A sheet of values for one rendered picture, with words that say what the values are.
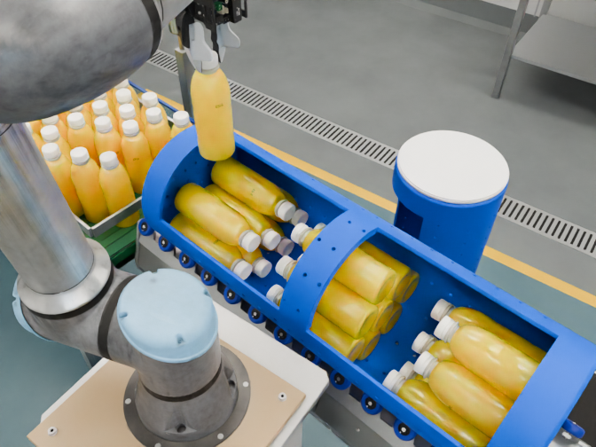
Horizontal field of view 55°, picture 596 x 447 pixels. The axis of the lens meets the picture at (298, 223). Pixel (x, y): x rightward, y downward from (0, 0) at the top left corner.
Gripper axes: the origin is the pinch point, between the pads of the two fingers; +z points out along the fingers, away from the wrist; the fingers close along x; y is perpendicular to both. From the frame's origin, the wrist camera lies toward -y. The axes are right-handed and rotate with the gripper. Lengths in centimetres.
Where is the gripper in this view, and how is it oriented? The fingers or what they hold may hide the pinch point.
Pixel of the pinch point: (206, 58)
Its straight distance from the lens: 104.7
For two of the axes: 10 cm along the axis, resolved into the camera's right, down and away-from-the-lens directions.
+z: -0.2, 7.0, 7.1
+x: 6.7, -5.2, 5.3
